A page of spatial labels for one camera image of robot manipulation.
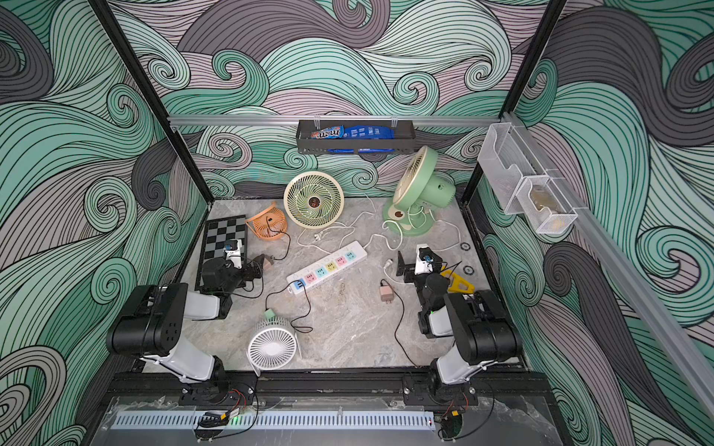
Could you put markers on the white small desk fan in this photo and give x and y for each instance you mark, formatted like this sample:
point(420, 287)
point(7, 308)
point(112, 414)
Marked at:
point(273, 345)

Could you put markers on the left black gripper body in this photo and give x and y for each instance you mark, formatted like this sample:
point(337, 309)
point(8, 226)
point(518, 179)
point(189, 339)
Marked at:
point(236, 276)

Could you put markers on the perforated white metal strip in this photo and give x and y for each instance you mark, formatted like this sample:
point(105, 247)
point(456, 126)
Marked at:
point(281, 420)

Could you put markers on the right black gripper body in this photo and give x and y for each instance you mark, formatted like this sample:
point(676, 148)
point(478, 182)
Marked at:
point(423, 282)

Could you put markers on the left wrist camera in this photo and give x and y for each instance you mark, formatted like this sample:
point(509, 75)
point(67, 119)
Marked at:
point(233, 252)

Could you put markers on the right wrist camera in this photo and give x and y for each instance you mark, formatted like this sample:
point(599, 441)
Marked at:
point(427, 261)

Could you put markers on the round green cream fan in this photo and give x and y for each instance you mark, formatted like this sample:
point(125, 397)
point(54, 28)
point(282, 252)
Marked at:
point(314, 200)

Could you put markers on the black white chessboard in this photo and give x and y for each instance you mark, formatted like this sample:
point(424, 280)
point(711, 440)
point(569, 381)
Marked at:
point(218, 232)

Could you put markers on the blue candy packet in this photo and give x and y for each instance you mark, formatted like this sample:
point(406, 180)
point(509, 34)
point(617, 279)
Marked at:
point(354, 132)

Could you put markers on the clear plastic wall bin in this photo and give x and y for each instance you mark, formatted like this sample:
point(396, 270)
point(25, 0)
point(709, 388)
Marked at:
point(522, 185)

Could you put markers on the black wall basket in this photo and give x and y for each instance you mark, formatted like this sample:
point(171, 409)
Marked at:
point(405, 140)

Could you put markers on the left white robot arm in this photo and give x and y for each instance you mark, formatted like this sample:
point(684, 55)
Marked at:
point(148, 327)

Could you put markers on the pink usb plug adapter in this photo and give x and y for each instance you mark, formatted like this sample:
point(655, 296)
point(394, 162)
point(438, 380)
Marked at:
point(386, 292)

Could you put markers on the white power strip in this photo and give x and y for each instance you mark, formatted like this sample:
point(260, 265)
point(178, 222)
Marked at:
point(323, 269)

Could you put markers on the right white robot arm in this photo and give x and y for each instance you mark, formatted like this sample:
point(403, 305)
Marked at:
point(450, 306)

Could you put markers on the yellow triangle ruler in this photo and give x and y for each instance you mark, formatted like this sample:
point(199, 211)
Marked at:
point(457, 284)

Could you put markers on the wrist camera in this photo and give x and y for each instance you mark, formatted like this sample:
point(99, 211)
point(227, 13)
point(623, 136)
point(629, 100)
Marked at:
point(427, 261)
point(233, 252)

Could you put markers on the green pedestal desk fan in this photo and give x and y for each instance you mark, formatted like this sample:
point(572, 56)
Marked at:
point(419, 191)

